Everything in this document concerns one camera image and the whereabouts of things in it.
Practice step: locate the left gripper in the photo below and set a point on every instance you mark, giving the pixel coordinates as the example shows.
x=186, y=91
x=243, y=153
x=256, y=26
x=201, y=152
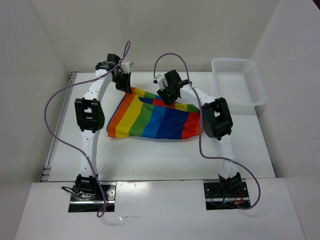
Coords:
x=126, y=87

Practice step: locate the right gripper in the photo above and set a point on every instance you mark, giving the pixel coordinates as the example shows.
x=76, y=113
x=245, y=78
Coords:
x=161, y=93

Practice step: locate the rainbow striped shorts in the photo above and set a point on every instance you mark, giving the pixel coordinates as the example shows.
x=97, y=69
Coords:
x=144, y=114

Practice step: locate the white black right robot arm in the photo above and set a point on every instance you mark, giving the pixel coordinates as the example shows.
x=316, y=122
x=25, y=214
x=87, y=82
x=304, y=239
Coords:
x=216, y=122

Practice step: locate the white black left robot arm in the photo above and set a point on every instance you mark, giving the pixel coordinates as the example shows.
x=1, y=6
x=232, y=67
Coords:
x=90, y=119

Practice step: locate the white plastic basket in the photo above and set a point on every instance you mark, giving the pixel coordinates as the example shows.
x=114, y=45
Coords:
x=238, y=81

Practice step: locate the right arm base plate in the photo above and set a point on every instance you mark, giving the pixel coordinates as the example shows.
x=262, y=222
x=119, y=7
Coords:
x=216, y=199

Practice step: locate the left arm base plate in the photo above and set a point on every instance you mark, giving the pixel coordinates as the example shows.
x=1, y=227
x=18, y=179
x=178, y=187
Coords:
x=82, y=202

